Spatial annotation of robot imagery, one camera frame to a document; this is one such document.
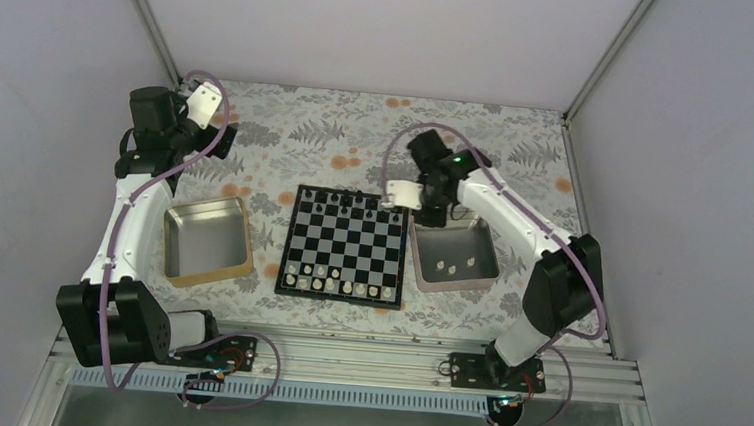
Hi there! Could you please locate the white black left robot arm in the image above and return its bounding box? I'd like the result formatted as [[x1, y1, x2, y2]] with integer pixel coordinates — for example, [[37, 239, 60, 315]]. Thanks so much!
[[56, 82, 237, 368]]

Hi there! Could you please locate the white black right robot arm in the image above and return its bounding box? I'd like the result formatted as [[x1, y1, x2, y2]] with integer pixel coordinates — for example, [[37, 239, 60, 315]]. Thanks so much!
[[407, 126, 606, 389]]

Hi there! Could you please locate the black chess pieces row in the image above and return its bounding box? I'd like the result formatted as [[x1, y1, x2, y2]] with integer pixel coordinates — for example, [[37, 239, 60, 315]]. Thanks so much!
[[295, 185, 407, 224]]

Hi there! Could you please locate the black white chess board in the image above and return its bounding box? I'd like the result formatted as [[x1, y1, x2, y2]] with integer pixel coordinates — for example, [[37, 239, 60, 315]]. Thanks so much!
[[274, 185, 411, 311]]

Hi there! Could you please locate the pink rimmed metal tin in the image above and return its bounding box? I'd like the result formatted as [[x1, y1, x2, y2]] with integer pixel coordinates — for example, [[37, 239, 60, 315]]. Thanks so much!
[[410, 210, 500, 293]]

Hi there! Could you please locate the gold rimmed empty metal tin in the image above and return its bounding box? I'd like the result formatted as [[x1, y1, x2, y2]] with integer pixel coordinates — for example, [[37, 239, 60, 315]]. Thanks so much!
[[163, 197, 254, 288]]

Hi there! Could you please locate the floral patterned table mat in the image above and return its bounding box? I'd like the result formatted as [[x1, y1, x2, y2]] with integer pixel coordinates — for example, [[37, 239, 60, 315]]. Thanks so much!
[[148, 81, 581, 341]]

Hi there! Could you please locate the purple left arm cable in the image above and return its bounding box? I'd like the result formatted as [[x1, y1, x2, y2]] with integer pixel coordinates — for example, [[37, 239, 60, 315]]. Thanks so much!
[[91, 63, 302, 419]]

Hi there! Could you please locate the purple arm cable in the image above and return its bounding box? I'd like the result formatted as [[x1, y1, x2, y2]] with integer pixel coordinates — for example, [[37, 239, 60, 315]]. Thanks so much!
[[91, 63, 302, 419], [362, 119, 621, 426]]

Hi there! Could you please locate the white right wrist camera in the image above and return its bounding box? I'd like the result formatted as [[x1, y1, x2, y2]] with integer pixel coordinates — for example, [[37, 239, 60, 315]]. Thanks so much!
[[382, 179, 424, 211]]

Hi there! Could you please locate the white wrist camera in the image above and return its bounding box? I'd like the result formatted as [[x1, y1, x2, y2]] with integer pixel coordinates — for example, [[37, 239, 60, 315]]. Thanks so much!
[[185, 81, 224, 130], [382, 179, 424, 211]]

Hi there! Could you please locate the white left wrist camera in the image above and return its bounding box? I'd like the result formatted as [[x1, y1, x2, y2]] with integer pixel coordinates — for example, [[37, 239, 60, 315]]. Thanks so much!
[[185, 81, 224, 130]]

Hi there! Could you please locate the aluminium corner frame post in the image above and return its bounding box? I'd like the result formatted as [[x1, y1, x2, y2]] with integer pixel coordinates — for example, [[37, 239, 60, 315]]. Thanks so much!
[[563, 0, 657, 127], [133, 0, 181, 85]]

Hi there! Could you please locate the aluminium front rail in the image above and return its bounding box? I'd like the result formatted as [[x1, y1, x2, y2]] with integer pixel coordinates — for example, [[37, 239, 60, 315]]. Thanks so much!
[[47, 316, 649, 407]]

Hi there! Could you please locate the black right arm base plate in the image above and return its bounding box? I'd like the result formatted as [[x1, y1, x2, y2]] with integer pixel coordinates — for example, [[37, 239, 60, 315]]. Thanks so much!
[[448, 352, 546, 394]]

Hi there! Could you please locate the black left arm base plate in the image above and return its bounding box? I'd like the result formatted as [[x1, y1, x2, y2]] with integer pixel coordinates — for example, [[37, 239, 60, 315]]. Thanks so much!
[[158, 336, 258, 373]]

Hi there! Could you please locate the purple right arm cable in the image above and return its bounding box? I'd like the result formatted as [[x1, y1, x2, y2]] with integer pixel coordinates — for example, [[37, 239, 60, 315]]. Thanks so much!
[[362, 119, 621, 426]]

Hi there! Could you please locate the grey slotted cable duct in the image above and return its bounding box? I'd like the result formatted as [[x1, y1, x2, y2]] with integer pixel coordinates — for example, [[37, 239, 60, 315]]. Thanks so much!
[[69, 365, 495, 419]]

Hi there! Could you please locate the right aluminium corner frame post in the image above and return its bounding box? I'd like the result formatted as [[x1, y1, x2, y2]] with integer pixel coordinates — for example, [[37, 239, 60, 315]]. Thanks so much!
[[563, 0, 657, 127]]

